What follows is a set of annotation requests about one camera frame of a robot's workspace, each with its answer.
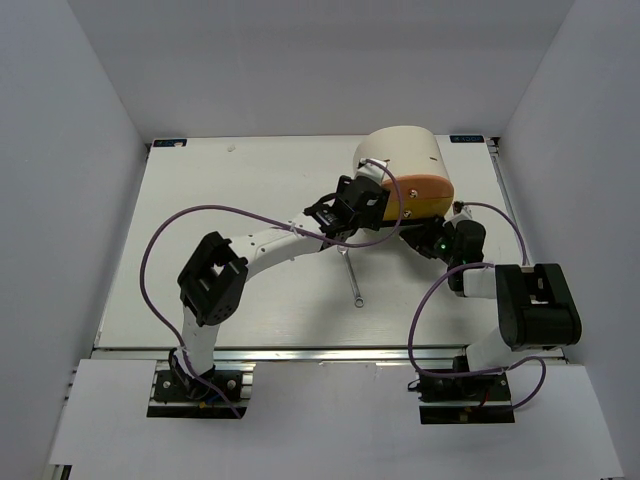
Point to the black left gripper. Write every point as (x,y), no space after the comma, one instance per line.
(372,217)

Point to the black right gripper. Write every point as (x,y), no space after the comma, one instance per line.
(422,236)

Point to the yellow drawer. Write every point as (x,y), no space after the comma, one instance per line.
(416,208)

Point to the orange top drawer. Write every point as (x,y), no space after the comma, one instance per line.
(421,187)

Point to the silver combination wrench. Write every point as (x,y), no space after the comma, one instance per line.
(358,299)

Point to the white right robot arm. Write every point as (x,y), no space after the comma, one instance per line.
(535,308)

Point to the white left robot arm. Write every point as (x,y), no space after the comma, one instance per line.
(213,279)

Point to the cream cylindrical drawer cabinet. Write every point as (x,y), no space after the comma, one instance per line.
(408,151)

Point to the right blue logo sticker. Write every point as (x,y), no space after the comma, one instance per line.
(464,139)

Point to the blue logo sticker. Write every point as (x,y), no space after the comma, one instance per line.
(169,143)
(464,139)

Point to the left blue logo sticker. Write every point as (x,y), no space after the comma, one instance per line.
(169,143)

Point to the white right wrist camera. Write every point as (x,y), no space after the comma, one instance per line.
(460,212)

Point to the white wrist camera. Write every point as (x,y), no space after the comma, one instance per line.
(460,212)
(372,169)

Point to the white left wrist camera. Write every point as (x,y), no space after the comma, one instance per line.
(372,169)

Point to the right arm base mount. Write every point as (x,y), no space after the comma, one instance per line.
(458,396)

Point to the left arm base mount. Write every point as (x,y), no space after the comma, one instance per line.
(176,394)

